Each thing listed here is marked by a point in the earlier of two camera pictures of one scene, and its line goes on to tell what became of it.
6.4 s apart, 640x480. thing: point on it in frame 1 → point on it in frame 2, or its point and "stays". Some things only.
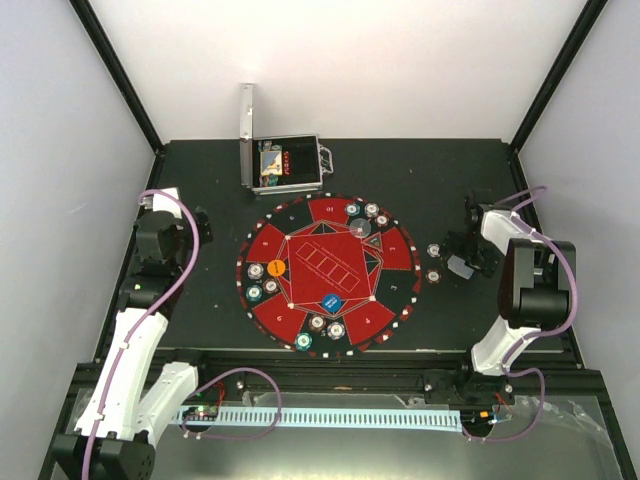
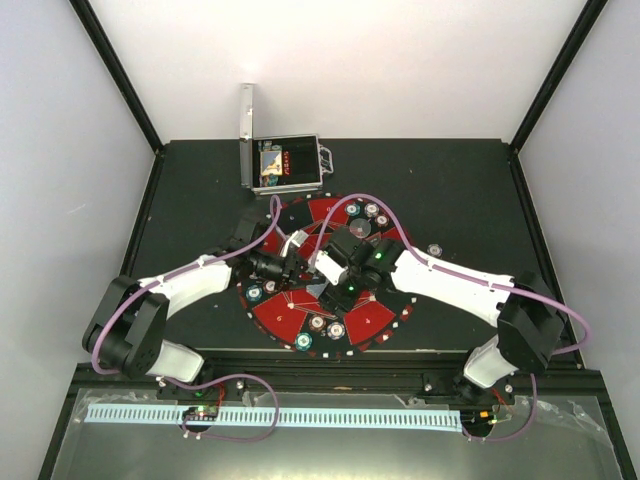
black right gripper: x=486 y=264 → x=337 y=303
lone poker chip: x=433 y=250 stays
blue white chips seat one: x=371 y=209 stays
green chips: x=254 y=293 stays
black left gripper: x=204 y=228 → x=294 y=265
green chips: x=304 y=341 stays
